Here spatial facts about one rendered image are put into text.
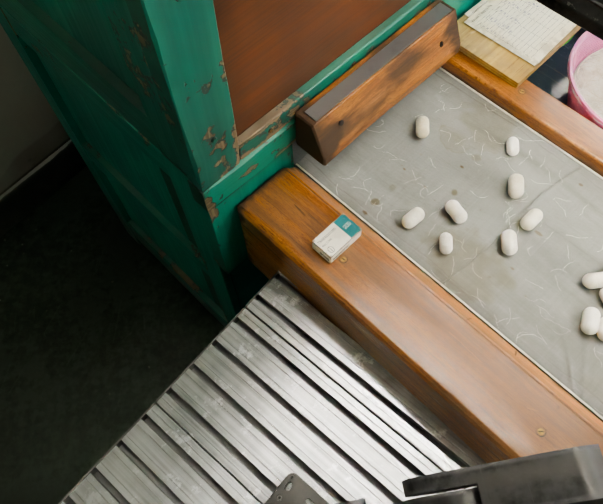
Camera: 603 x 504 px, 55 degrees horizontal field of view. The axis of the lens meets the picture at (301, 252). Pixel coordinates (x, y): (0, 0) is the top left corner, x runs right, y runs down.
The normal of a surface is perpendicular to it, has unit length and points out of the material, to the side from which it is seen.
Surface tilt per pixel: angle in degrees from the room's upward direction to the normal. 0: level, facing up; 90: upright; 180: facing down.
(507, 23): 0
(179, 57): 90
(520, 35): 0
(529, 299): 0
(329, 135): 66
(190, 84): 90
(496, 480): 21
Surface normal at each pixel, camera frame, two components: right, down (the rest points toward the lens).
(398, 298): -0.01, -0.44
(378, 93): 0.65, 0.41
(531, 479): -0.37, -0.36
